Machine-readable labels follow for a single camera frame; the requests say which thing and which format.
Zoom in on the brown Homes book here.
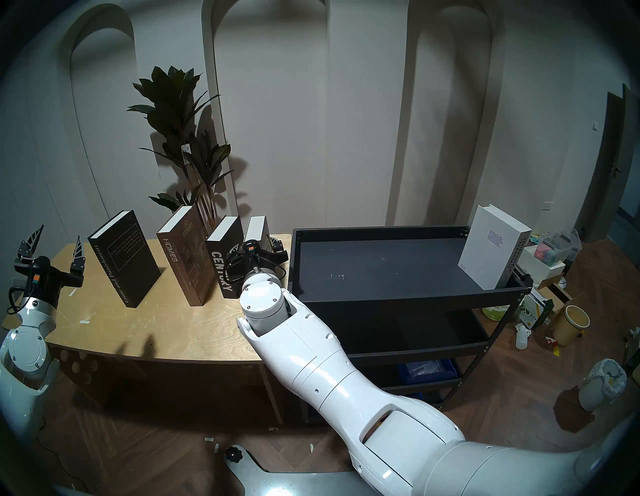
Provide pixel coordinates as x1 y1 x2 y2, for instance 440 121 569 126
156 205 221 307

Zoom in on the grey ianra book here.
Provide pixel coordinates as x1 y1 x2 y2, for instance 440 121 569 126
243 215 273 244

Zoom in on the black Crime and Punishment book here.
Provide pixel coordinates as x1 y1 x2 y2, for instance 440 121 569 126
87 209 162 309

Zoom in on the brown cardboard box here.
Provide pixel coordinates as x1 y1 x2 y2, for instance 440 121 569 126
537 285 573 311

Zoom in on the dark blue flat bin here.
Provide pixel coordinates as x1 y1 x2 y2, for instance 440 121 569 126
395 392 441 407

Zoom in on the grey metal robot base plate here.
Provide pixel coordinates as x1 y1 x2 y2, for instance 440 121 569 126
224 442 371 496

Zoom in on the white Design Hotels Yearbook book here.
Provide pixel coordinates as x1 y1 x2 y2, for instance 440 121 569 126
457 204 532 291

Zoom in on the green white carton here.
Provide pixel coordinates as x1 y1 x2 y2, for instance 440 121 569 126
517 287 555 330

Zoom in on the clear plastic storage box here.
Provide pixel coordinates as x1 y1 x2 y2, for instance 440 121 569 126
534 229 582 267

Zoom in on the black Century book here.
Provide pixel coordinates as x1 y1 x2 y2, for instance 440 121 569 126
205 215 246 300

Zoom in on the blue bin with plastic bag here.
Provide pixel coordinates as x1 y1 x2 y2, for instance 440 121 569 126
397 359 461 388

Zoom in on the black metal shelf cart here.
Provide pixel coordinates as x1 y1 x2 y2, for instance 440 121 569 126
286 225 534 426

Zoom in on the light wooden table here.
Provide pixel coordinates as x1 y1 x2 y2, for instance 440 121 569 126
2 233 293 426

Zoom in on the dark brown door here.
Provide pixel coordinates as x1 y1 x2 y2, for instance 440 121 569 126
575 84 640 246

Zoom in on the tall green leafy plant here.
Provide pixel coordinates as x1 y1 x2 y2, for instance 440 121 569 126
126 65 236 226

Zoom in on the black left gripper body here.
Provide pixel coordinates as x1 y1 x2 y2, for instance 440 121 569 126
14 255 86 307

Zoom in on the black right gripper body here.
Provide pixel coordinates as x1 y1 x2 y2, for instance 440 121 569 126
226 239 290 286

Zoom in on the white trash bag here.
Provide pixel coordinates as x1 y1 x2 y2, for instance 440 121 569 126
578 358 628 412

